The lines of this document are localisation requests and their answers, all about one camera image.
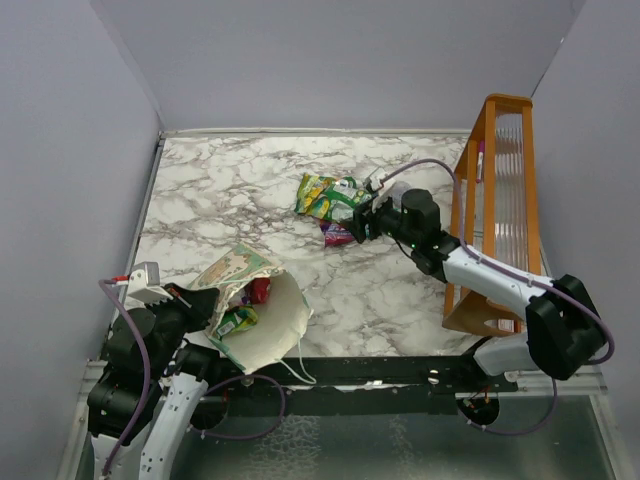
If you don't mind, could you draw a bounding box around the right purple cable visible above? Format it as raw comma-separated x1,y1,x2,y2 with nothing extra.
382,158,616,436

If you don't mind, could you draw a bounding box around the purple cable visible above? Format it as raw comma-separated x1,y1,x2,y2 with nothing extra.
97,277,154,476
382,158,616,436

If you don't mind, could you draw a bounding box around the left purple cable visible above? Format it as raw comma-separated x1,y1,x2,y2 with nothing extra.
97,277,154,476

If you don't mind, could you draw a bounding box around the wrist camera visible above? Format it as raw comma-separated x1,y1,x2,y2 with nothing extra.
364,167,395,212
112,261,172,305

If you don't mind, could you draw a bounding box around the orange wooden rack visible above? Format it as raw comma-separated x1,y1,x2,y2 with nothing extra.
442,93,546,337

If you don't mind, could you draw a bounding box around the small clear plastic cup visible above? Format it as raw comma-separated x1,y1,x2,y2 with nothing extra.
391,181,412,198

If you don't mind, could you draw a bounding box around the pink white marker pen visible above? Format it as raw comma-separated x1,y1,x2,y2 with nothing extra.
476,140,485,184

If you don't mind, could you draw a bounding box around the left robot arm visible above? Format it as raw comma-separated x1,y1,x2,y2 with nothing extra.
87,280,221,479

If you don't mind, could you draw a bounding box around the green white snack packet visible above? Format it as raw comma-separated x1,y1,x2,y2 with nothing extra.
309,177,372,224

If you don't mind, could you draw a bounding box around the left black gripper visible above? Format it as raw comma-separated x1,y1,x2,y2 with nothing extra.
145,280,219,378

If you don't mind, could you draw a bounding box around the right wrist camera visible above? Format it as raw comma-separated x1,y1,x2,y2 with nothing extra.
364,167,395,212

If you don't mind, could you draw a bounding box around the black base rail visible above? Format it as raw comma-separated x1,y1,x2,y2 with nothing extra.
179,351,517,417

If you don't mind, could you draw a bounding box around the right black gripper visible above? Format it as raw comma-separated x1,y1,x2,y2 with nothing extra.
340,191,419,250

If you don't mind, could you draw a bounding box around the green yellow small packet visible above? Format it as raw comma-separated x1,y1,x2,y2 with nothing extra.
214,305,259,339

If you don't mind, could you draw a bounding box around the green paper gift bag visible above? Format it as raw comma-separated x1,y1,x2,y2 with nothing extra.
188,244,313,374

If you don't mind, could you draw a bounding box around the green yellow snack packet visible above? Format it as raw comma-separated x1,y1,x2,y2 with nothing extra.
294,173,336,214

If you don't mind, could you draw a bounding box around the purple snack packet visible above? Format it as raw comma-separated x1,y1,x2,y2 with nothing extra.
319,220,355,248

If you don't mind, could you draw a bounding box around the red snack packet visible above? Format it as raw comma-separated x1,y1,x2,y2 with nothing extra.
245,277,271,305

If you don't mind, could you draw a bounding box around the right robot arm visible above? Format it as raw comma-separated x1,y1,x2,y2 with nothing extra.
348,189,606,391

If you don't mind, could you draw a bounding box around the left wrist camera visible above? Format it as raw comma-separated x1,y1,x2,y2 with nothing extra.
112,261,172,305

